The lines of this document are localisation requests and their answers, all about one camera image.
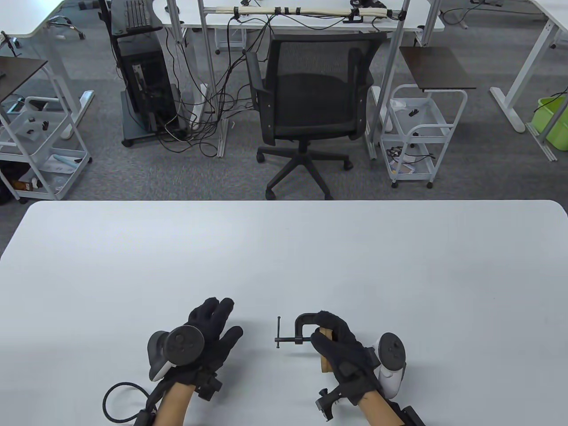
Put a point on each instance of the person's left hand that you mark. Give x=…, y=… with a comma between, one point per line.
x=213, y=346

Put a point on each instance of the person's right hand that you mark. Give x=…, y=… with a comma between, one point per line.
x=350, y=359

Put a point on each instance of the black metal clamp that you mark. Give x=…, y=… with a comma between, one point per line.
x=301, y=321

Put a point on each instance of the person's right forearm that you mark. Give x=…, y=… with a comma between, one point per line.
x=381, y=412

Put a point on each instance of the person's left forearm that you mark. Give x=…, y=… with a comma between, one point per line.
x=175, y=406

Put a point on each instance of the white and black controller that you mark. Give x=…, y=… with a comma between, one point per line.
x=391, y=350
x=184, y=344

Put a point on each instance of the black wrist sensor box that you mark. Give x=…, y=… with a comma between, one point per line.
x=410, y=418
x=144, y=419

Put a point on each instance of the white power strip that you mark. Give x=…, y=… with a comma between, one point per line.
x=198, y=111

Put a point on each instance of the black mesh office chair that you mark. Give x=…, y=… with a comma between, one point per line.
x=310, y=102

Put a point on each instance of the black computer tower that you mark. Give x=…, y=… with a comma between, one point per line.
x=151, y=88

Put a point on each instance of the brown side table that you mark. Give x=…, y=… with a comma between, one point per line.
x=437, y=69
x=17, y=75

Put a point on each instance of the white rolling cabinet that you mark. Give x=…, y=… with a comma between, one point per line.
x=230, y=41

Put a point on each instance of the green plastic bin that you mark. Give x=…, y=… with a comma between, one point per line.
x=554, y=122

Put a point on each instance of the white desk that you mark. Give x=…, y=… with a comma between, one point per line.
x=310, y=24
x=26, y=17
x=529, y=66

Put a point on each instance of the black keyboard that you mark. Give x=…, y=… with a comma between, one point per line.
x=135, y=13

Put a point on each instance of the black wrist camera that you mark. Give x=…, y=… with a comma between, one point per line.
x=327, y=404
x=209, y=388

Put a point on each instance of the aluminium floor rail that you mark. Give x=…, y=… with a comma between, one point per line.
x=543, y=143

